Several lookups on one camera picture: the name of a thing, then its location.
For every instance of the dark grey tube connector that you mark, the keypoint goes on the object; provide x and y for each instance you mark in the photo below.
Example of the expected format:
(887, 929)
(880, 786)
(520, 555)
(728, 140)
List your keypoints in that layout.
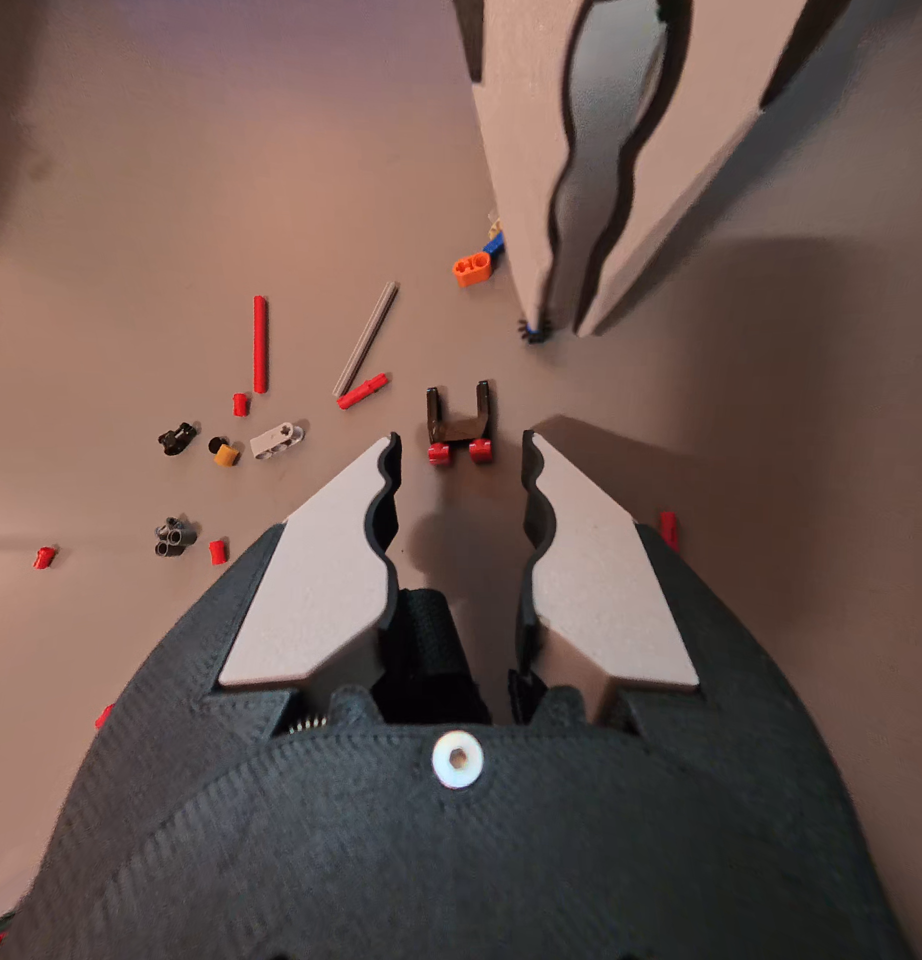
(177, 537)

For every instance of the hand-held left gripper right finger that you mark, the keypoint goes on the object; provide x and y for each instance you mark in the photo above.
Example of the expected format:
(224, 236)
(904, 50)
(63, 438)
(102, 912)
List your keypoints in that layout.
(611, 600)

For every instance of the blue and tan pin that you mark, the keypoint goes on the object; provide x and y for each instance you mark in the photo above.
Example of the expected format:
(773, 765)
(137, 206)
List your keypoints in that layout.
(495, 244)

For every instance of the black pin connector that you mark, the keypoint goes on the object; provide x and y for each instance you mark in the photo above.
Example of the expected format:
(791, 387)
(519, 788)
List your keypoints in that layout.
(176, 439)

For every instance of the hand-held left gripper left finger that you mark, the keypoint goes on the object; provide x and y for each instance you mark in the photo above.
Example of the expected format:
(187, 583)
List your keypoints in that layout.
(311, 585)

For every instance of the black frame with red bushes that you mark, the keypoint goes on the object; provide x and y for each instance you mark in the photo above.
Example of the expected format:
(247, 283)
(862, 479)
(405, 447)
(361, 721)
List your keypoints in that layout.
(461, 431)

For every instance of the small red pin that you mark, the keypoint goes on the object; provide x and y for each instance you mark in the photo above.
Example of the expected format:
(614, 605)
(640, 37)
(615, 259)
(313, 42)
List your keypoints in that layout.
(105, 716)

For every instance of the black gear with blue pin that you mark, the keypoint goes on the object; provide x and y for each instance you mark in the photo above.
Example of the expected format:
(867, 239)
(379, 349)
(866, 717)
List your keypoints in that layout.
(534, 334)

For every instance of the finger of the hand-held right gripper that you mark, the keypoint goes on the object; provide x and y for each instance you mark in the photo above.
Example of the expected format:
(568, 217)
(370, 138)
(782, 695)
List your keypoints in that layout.
(701, 112)
(521, 150)

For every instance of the light grey long axle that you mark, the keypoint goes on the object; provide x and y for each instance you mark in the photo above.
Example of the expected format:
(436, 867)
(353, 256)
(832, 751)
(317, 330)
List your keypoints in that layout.
(365, 339)

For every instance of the long red axle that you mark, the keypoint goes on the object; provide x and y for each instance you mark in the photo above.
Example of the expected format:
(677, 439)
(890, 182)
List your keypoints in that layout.
(260, 345)

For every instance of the orange connector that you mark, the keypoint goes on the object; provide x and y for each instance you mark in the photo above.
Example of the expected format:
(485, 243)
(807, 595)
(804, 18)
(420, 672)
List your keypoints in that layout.
(468, 274)

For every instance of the red axle pin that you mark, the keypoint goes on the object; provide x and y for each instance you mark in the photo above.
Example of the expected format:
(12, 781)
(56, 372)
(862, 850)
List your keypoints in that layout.
(363, 391)

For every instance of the light grey three-hole liftarm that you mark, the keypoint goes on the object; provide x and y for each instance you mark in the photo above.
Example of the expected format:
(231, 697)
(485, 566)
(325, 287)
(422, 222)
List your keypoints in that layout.
(266, 444)

